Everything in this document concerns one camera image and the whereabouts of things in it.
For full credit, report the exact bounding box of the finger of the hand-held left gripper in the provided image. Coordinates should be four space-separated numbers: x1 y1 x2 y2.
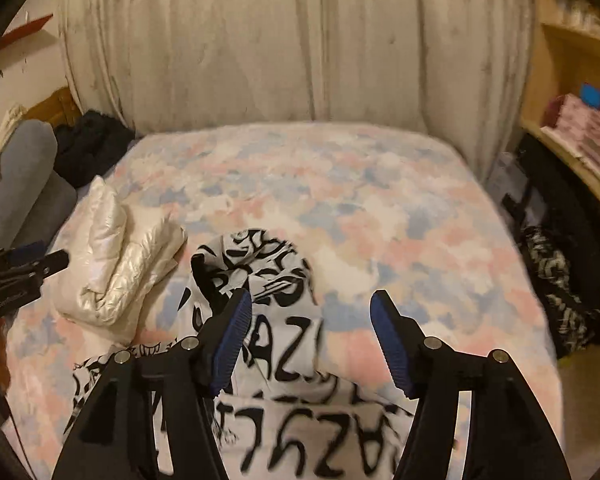
0 251 71 286
0 241 48 274

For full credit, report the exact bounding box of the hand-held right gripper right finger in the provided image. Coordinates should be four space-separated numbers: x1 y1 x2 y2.
370 289 573 480

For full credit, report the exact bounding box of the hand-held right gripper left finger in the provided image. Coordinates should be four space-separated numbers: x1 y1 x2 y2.
52 287 253 480

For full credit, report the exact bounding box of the black and white printed jacket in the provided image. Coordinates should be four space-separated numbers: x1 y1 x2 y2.
62 227 416 480

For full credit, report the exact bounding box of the cream shiny puffer jacket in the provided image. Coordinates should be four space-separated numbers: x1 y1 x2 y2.
45 175 188 341

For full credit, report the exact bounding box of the rolled grey-blue duvet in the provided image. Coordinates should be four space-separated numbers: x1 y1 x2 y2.
0 119 78 261

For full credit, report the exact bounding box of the pastel cat print blanket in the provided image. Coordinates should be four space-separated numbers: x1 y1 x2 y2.
2 120 566 480

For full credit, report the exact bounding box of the wooden headboard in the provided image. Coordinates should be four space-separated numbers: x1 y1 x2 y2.
27 86 88 131

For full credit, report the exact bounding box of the black and white patterned cloth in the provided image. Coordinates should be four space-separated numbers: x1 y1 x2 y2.
520 225 600 356

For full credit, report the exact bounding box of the black bag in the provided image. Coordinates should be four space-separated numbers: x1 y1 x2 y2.
500 132 600 346

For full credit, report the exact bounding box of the pink mini drawer set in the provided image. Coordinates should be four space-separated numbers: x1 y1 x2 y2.
542 94 600 171

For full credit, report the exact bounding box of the wooden shelf unit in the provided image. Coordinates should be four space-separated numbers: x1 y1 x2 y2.
517 0 600 216

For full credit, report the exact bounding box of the cream floral curtain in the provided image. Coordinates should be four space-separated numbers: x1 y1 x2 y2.
55 0 536 181

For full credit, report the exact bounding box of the red wall decoration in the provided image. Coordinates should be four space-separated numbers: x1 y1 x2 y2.
0 12 56 56

